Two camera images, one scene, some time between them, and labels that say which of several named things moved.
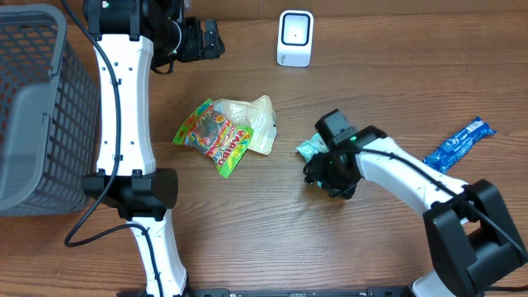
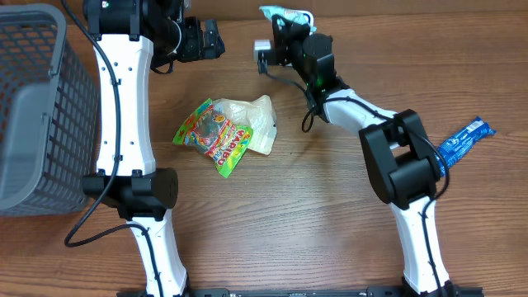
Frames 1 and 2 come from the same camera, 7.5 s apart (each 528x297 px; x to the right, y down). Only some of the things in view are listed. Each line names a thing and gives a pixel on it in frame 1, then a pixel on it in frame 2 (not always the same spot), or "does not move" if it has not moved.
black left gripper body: x=192 y=42 does not move
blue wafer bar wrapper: x=457 y=146 does not move
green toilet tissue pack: x=312 y=147 → x=303 y=17
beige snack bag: x=259 y=115 does not move
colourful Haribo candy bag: x=211 y=134 does not move
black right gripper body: x=341 y=179 → x=294 y=35
